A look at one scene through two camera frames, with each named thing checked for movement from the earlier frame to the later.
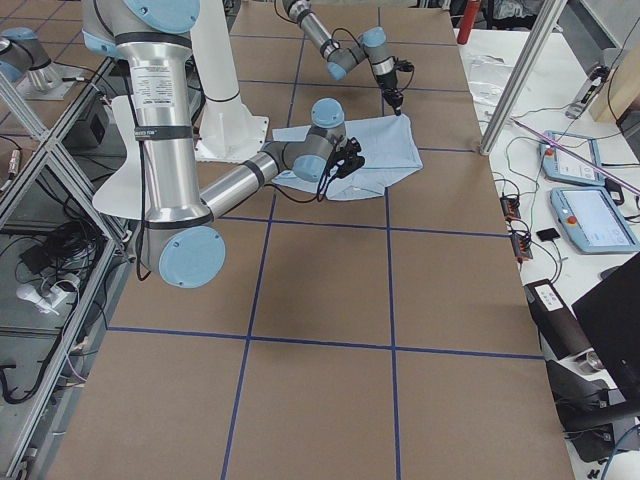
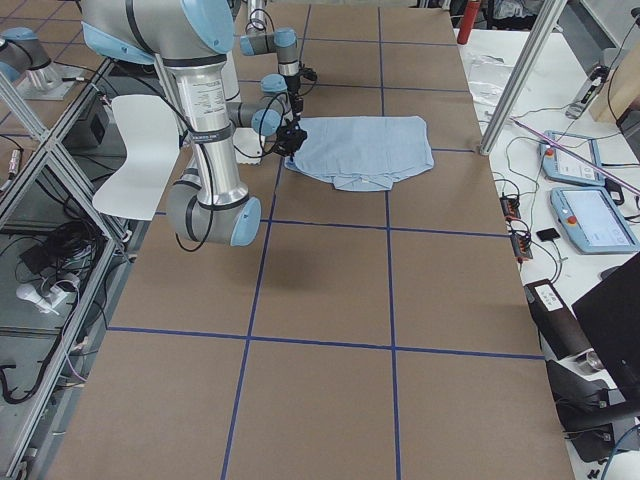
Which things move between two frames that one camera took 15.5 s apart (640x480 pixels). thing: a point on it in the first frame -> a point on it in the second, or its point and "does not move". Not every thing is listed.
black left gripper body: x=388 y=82 -> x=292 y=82
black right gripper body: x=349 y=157 -> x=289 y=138
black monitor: x=612 y=316 does not move
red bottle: x=469 y=17 does not move
